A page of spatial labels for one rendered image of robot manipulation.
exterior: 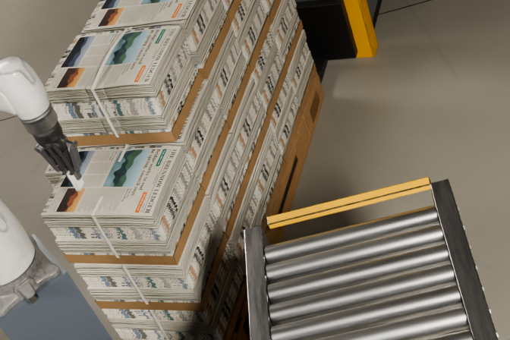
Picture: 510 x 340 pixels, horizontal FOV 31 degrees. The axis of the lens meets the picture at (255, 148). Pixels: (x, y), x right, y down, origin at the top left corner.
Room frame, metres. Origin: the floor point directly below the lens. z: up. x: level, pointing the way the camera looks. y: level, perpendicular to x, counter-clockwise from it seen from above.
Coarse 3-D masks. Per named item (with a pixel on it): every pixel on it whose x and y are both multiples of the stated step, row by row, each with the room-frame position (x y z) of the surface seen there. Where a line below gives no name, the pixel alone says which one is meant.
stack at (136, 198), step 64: (256, 0) 2.89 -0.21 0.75; (256, 64) 2.73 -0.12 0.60; (192, 128) 2.24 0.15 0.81; (256, 128) 2.57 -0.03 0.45; (64, 192) 2.15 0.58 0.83; (128, 192) 2.04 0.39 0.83; (192, 192) 2.11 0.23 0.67; (256, 192) 2.42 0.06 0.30; (192, 256) 1.98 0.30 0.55; (128, 320) 2.06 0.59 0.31; (192, 320) 1.94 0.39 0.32
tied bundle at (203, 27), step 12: (204, 0) 2.57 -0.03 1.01; (216, 0) 2.64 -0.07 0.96; (192, 12) 2.48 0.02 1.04; (204, 12) 2.55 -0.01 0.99; (216, 12) 2.61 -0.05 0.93; (156, 24) 2.46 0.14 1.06; (168, 24) 2.44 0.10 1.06; (180, 24) 2.42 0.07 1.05; (192, 24) 2.45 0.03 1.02; (204, 24) 2.52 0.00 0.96; (216, 24) 2.58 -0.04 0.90; (192, 36) 2.43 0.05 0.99; (204, 36) 2.49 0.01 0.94; (216, 36) 2.55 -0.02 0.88; (192, 48) 2.42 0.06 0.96; (204, 48) 2.46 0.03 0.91; (192, 60) 2.43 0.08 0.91; (204, 60) 2.43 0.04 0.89
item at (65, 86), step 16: (112, 32) 2.52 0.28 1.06; (80, 48) 2.50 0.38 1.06; (96, 48) 2.46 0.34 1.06; (64, 64) 2.44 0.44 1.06; (80, 64) 2.41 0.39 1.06; (96, 64) 2.38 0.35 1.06; (48, 80) 2.39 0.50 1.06; (64, 80) 2.35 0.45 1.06; (80, 80) 2.32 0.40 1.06; (48, 96) 2.34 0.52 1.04; (64, 96) 2.32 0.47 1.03; (80, 96) 2.29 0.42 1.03; (64, 112) 2.33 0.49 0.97; (80, 112) 2.30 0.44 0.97; (96, 112) 2.27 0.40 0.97; (64, 128) 2.34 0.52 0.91; (80, 128) 2.31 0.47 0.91; (96, 128) 2.28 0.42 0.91
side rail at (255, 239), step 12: (252, 228) 1.73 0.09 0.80; (252, 240) 1.70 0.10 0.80; (264, 240) 1.70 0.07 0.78; (252, 252) 1.65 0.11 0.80; (252, 264) 1.61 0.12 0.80; (264, 264) 1.60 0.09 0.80; (252, 276) 1.58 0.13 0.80; (264, 276) 1.56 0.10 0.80; (252, 288) 1.54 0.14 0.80; (264, 288) 1.52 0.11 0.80; (252, 300) 1.50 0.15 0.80; (264, 300) 1.49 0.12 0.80; (252, 312) 1.47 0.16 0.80; (264, 312) 1.45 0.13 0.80; (252, 324) 1.43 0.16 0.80; (264, 324) 1.42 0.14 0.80; (252, 336) 1.40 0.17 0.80; (264, 336) 1.38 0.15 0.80
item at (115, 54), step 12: (108, 48) 2.44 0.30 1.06; (120, 48) 2.41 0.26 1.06; (108, 60) 2.37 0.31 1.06; (96, 72) 2.33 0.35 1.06; (108, 72) 2.31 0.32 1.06; (96, 84) 2.28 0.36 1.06; (96, 108) 2.27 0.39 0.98; (108, 108) 2.25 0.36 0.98; (108, 132) 2.27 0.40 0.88; (120, 132) 2.25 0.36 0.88
